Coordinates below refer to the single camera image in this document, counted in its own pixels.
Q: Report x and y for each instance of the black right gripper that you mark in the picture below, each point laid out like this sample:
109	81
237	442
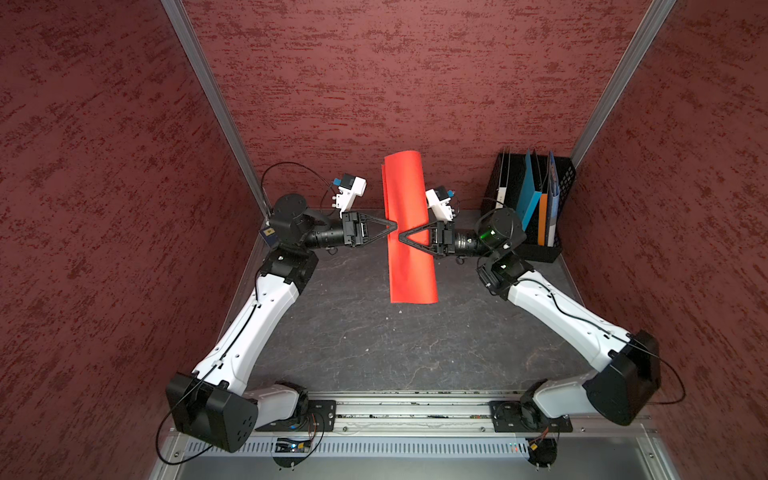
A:
443	238

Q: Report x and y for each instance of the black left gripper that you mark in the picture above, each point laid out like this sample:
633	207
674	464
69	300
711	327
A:
355	230

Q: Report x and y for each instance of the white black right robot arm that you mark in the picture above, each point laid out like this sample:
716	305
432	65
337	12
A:
625	368

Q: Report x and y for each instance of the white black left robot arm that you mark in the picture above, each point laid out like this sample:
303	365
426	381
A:
213	403

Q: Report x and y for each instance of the white book in organizer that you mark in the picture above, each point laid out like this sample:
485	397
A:
502	183

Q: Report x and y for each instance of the dark blue book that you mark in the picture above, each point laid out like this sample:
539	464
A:
269	236

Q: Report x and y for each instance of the orange folder in organizer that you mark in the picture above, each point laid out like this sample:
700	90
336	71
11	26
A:
542	220

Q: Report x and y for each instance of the blue folder in organizer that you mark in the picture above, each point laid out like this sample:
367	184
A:
553	200

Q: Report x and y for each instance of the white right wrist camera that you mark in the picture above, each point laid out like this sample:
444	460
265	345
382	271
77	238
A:
438	201

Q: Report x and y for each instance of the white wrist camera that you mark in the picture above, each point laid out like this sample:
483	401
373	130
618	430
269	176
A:
438	201
349	188

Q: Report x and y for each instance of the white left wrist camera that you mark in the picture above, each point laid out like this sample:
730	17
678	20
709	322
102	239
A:
349	188

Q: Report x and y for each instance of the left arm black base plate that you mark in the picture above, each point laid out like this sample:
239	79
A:
316	416

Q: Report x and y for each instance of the aluminium front rail frame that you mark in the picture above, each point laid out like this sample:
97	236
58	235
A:
427	435

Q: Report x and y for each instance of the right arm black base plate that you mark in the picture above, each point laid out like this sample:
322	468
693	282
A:
525	418

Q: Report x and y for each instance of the right aluminium corner post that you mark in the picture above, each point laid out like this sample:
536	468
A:
641	41

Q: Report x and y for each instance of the aluminium corner post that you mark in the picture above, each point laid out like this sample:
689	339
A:
641	41
183	28

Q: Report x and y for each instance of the left aluminium corner post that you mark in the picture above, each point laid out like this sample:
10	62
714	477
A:
183	28

